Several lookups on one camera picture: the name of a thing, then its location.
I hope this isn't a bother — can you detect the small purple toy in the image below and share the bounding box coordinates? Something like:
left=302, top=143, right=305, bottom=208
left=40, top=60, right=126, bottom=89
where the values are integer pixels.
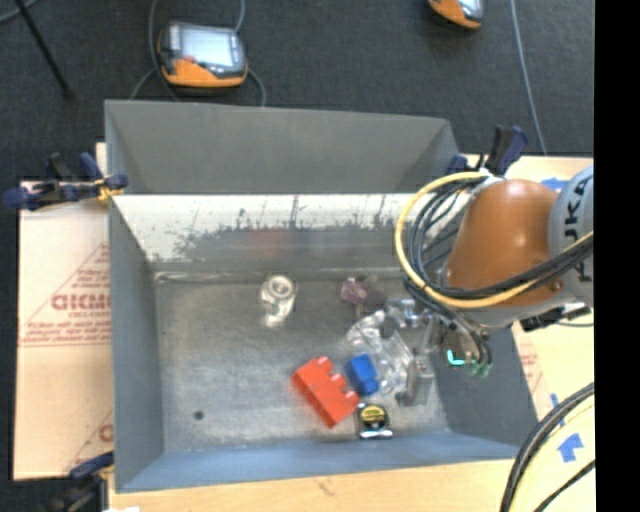
left=339, top=274, right=382, bottom=307

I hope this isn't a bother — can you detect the clear glass cup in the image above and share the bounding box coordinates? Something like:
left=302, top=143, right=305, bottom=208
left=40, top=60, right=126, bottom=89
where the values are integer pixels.
left=258, top=272, right=299, bottom=329

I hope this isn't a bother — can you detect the blue toy block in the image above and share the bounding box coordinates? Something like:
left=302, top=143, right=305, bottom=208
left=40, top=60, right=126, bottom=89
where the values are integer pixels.
left=344, top=353, right=380, bottom=395

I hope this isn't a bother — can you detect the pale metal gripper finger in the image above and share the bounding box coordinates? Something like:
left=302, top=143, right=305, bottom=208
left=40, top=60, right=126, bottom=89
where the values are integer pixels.
left=394, top=357, right=435, bottom=407
left=382, top=297, right=430, bottom=337

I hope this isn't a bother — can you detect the black and yellow tape measure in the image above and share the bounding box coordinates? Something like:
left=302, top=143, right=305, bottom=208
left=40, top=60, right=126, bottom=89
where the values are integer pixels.
left=356, top=403, right=395, bottom=441

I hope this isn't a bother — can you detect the clear plastic bottle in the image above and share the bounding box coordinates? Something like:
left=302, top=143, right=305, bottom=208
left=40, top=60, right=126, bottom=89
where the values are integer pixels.
left=344, top=309, right=416, bottom=397

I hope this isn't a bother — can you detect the brown cardboard board red print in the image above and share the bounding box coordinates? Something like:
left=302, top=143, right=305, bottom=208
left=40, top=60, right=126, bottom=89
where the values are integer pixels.
left=11, top=180, right=117, bottom=482

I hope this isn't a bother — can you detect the red toy brick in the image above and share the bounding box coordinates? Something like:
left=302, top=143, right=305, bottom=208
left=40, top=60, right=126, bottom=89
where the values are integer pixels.
left=290, top=355, right=361, bottom=430

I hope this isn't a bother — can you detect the black cylinder on white bracket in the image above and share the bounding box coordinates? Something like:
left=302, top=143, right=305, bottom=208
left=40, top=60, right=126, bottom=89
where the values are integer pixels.
left=519, top=303, right=592, bottom=332

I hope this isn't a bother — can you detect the grey metal bin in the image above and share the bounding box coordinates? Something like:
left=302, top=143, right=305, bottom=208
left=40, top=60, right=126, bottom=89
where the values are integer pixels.
left=103, top=98, right=539, bottom=494

